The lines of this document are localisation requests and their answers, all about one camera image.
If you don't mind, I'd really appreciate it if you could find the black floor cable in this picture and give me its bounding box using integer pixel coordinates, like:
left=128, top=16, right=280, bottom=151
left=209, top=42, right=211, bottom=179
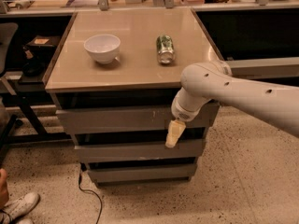
left=78, top=163, right=104, bottom=224

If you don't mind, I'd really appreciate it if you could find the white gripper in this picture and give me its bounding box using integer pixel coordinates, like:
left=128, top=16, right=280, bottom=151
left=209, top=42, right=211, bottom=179
left=165, top=88, right=209, bottom=148

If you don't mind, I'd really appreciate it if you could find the grey drawer cabinet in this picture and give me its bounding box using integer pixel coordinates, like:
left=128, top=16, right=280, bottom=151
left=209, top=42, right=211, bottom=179
left=42, top=7, right=234, bottom=189

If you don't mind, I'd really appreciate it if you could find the white ceramic bowl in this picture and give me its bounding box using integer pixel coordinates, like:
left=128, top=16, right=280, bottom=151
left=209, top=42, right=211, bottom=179
left=83, top=35, right=121, bottom=63

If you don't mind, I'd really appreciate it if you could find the grey bottom drawer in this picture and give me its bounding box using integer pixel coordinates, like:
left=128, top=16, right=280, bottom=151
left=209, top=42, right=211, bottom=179
left=87, top=163, right=197, bottom=183

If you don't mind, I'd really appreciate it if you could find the grey top drawer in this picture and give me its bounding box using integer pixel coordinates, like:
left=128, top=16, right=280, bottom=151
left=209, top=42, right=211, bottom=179
left=56, top=102, right=221, bottom=135

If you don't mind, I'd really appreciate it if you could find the grey middle drawer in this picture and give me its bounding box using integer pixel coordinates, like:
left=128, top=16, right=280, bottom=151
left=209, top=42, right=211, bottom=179
left=75, top=139, right=206, bottom=162

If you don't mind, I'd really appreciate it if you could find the grey drawer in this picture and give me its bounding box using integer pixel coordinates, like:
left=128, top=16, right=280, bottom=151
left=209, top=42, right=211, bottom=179
left=75, top=139, right=206, bottom=162
left=87, top=163, right=197, bottom=183
left=56, top=102, right=221, bottom=135

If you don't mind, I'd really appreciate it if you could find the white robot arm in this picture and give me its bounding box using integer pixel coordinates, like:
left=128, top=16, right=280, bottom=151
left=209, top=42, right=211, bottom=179
left=165, top=61, right=299, bottom=148

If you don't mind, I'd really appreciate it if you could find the green soda can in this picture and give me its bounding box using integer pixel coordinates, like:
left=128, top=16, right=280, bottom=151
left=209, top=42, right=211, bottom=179
left=156, top=35, right=175, bottom=64

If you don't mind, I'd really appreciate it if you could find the white sneaker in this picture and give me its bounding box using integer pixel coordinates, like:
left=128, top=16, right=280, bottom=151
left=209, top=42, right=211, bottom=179
left=0, top=192, right=40, bottom=224

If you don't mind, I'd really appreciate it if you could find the black box on shelf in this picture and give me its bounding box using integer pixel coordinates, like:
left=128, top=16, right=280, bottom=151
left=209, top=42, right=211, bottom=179
left=25, top=35, right=61, bottom=59

